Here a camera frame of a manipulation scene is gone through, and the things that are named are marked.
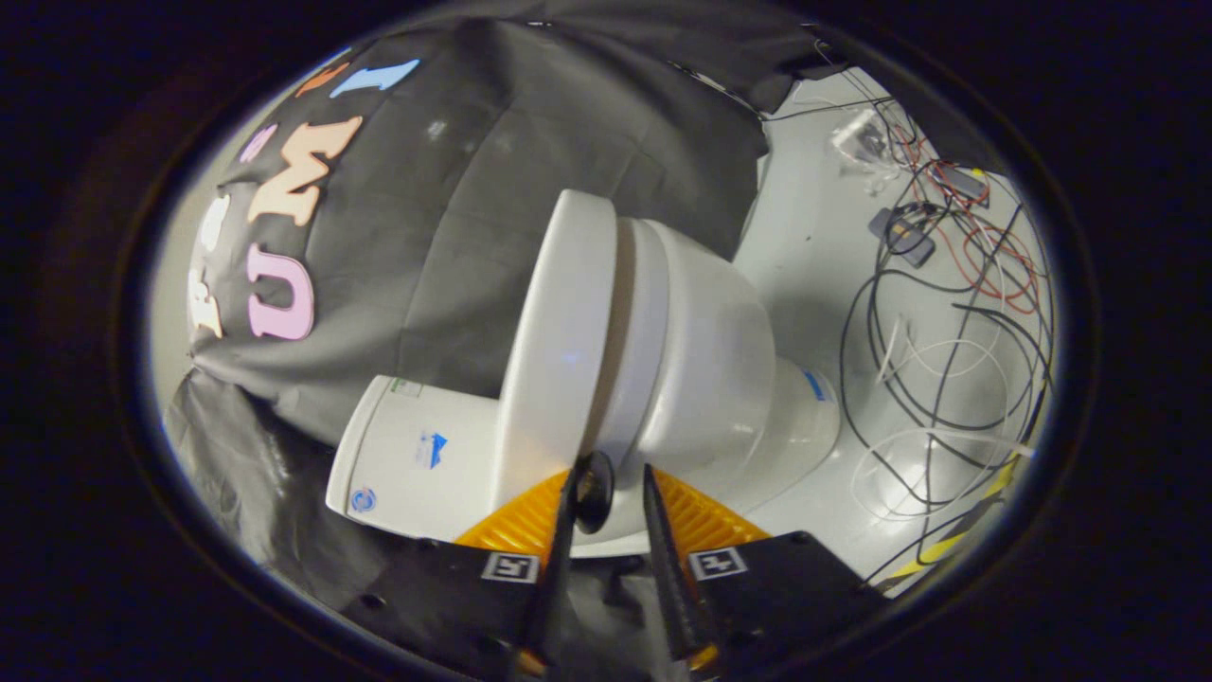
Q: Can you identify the clear plastic bag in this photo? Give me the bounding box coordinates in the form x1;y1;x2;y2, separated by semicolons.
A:
831;106;900;176

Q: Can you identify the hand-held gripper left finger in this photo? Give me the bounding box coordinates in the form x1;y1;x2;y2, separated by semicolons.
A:
339;462;580;682

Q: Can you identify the white toilet lid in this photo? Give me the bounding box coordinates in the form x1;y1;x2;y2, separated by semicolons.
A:
490;189;621;536

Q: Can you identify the small black electronic box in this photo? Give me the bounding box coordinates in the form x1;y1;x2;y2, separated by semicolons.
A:
942;166;991;205

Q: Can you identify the white toilet seat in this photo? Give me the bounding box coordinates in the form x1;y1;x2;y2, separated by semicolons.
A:
597;218;675;475

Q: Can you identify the tangle of floor cables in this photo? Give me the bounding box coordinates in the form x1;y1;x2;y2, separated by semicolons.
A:
838;57;1057;588

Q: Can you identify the black backdrop cloth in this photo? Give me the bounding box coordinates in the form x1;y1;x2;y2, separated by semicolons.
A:
156;0;1005;655

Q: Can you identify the black power adapter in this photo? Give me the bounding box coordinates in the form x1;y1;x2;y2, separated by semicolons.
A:
869;204;936;268

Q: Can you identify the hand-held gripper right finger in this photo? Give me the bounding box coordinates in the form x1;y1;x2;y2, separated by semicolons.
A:
642;462;889;678

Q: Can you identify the white ceramic toilet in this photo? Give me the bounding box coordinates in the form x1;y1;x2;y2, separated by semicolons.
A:
327;216;844;560

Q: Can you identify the yellow black floor tape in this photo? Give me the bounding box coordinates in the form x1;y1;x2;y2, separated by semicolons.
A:
885;455;1028;581

